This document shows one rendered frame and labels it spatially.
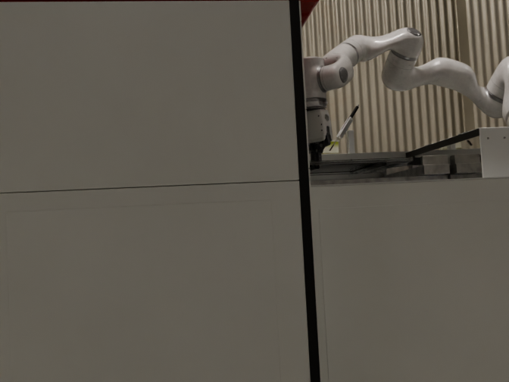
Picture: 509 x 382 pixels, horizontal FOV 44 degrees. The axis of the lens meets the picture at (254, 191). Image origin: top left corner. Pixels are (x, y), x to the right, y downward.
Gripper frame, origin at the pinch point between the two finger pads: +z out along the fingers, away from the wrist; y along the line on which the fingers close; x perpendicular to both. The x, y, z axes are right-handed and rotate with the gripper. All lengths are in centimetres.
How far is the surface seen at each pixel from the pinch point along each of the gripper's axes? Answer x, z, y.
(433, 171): -16.4, 6.1, -30.4
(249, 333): 59, 42, -23
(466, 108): -222, -47, 43
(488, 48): -224, -82, 28
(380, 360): 20, 54, -30
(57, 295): 88, 32, 3
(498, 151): -13, 3, -51
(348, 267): 25.0, 30.9, -25.8
